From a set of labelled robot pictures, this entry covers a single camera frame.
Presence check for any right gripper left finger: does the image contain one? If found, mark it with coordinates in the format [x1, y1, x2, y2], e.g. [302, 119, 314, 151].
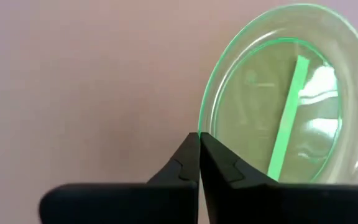
[38, 132, 201, 224]

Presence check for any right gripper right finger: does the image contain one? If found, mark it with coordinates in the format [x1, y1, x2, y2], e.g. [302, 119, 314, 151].
[200, 131, 358, 224]

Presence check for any transparent green plastic plate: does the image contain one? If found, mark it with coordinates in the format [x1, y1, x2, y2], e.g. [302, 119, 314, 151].
[197, 2, 358, 185]

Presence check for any green tape strip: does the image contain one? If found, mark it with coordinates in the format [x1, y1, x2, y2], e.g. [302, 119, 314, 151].
[266, 54, 310, 182]

